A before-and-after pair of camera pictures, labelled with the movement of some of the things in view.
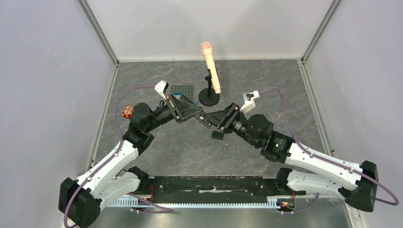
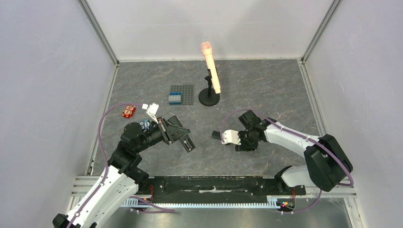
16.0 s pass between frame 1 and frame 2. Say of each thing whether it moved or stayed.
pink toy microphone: stayed
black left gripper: moved
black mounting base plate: stayed
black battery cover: stayed
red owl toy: stayed
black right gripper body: moved
